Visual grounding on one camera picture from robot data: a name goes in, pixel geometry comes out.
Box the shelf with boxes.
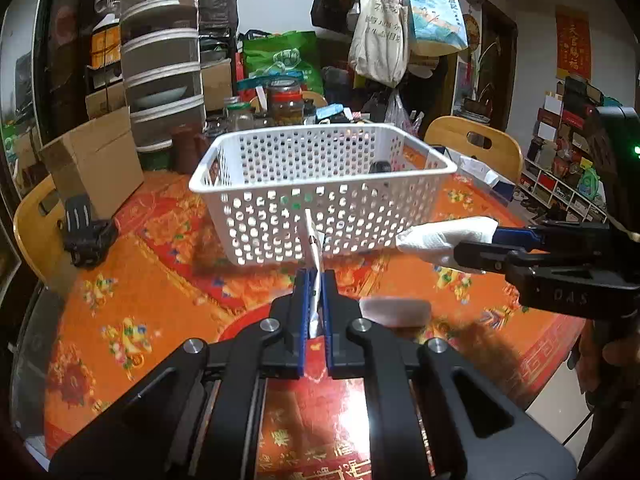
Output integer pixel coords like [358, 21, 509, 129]
[518, 75, 608, 223]

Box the white canvas tote bag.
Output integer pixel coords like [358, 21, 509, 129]
[348, 0, 409, 88]

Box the green shopping bag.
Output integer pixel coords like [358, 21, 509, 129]
[243, 32, 323, 94]

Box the left wooden chair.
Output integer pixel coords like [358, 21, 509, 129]
[13, 176, 64, 285]

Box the right wooden chair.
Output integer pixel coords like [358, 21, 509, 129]
[424, 116, 524, 183]

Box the brown ceramic jar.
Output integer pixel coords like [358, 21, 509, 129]
[171, 125, 209, 174]

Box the large pickle jar red lid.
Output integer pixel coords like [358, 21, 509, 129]
[267, 77, 304, 126]

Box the wooden chair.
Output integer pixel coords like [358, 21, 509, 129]
[13, 176, 64, 285]
[424, 116, 524, 183]

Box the glass jar green lid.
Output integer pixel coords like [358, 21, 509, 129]
[227, 102, 254, 132]

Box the black clamp on table edge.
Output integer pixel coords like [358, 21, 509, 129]
[61, 195, 118, 269]

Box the green foil packet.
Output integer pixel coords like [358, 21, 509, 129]
[280, 193, 314, 210]

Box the orange floral tablecloth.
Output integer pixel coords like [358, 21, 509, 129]
[43, 171, 582, 479]

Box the cartoon sticker packet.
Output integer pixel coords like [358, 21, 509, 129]
[303, 209, 324, 339]

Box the white perforated plastic basket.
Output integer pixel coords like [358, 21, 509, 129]
[189, 124, 457, 266]

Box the cardboard box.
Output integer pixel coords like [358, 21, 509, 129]
[39, 107, 144, 220]

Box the blue printed tote bag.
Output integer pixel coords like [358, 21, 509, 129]
[407, 0, 469, 58]

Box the black knit item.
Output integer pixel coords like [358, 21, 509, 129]
[369, 160, 393, 174]

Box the right hand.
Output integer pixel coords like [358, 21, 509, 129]
[574, 320, 639, 394]

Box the red wall banner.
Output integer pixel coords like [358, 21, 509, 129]
[555, 6, 592, 81]

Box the white cloth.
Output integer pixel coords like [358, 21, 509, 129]
[395, 217, 499, 273]
[359, 297, 432, 328]

